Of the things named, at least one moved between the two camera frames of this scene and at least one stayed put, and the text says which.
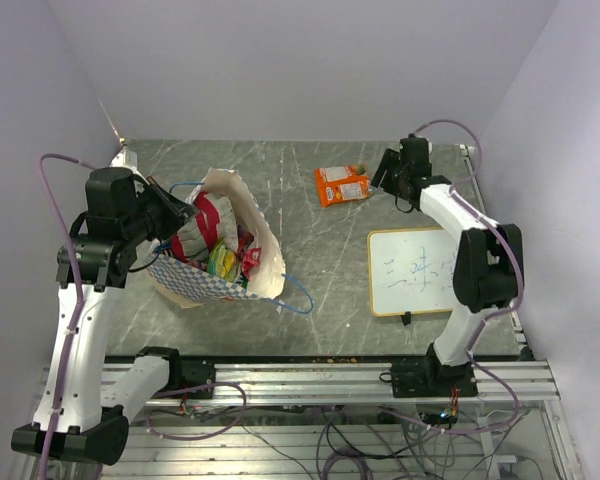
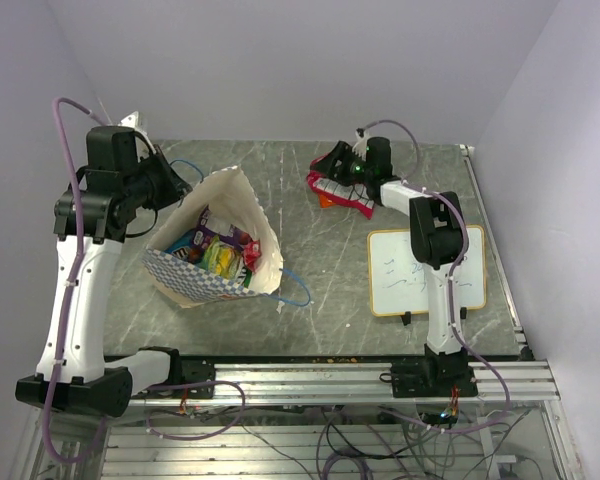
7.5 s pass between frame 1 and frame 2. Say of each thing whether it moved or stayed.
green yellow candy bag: stayed
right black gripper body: moved
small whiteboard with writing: stayed
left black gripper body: moved
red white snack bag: moved
